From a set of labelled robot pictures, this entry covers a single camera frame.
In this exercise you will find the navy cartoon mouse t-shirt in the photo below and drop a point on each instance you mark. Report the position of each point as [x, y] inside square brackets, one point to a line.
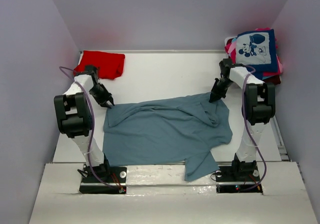
[257, 49]

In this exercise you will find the grey-blue t-shirt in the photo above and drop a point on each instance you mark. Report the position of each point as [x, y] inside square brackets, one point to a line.
[182, 129]

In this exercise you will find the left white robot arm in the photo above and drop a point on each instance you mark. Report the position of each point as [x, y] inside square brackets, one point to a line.
[75, 118]

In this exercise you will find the folded red t-shirt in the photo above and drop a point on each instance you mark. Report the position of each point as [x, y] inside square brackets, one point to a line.
[109, 65]

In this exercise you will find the pink folded t-shirt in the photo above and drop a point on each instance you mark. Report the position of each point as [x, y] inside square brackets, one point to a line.
[230, 44]

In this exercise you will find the white foam front board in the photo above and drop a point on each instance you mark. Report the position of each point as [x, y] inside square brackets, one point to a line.
[159, 195]

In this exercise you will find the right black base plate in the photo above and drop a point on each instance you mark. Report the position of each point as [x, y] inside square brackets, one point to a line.
[228, 182]

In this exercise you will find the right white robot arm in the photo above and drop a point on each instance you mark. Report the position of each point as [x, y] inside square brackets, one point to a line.
[258, 107]

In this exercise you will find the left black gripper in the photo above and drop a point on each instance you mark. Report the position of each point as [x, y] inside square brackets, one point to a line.
[107, 97]

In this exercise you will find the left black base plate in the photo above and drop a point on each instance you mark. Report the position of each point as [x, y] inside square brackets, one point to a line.
[113, 184]

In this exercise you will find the dark maroon folded t-shirt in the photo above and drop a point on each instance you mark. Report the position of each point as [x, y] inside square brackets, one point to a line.
[275, 80]

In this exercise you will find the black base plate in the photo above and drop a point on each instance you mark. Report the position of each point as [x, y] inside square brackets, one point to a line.
[113, 184]
[228, 182]

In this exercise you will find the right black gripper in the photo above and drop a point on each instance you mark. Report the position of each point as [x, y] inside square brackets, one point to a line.
[216, 94]

